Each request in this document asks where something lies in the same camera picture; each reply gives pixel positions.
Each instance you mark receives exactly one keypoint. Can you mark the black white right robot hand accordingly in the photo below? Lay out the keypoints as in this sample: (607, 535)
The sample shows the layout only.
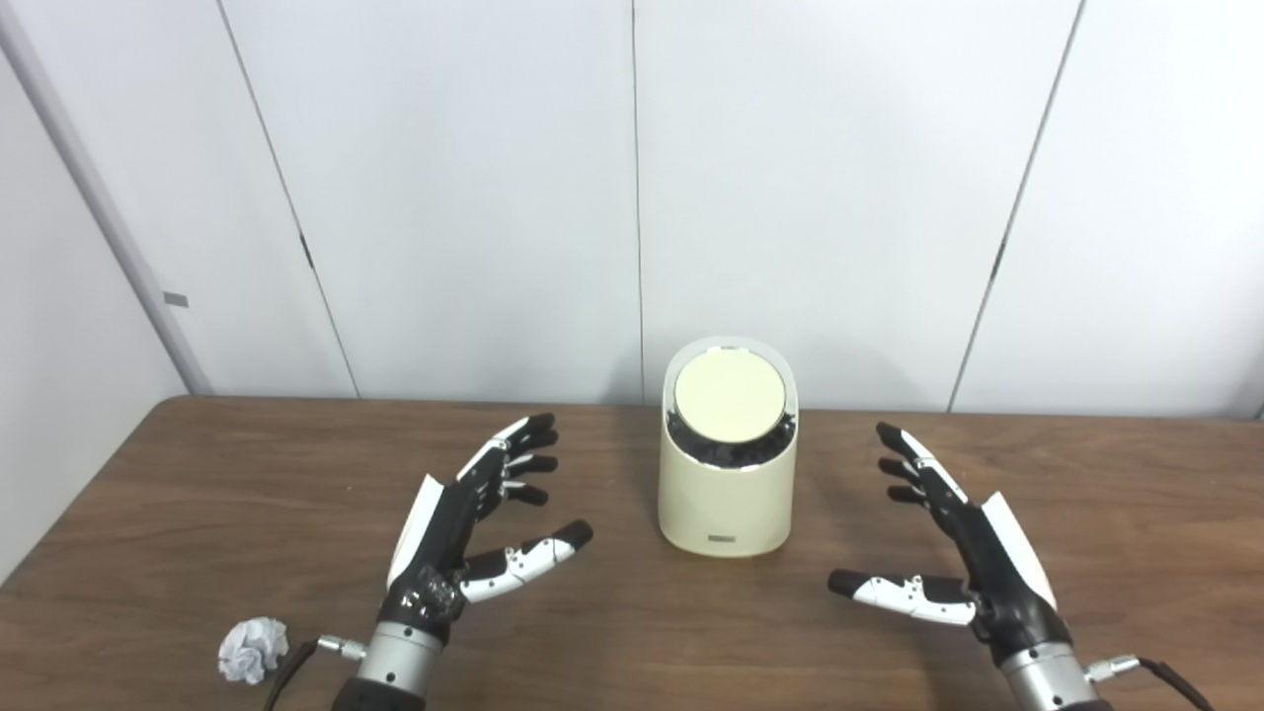
(997, 568)

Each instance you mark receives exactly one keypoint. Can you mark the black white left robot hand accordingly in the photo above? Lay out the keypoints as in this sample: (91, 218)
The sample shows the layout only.
(444, 523)

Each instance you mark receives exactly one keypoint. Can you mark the white paper ball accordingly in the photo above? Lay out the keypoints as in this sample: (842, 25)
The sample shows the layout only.
(252, 650)

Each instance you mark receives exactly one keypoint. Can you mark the cream-colored bin body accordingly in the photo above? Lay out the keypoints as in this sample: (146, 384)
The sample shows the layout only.
(726, 504)

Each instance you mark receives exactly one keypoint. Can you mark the round cream bin lid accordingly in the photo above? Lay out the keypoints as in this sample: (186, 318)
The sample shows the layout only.
(731, 393)

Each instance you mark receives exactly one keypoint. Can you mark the black wall panel clip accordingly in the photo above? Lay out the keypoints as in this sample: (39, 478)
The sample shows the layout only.
(307, 250)

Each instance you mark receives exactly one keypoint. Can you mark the gray wall corner post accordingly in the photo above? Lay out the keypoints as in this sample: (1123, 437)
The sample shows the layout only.
(109, 217)

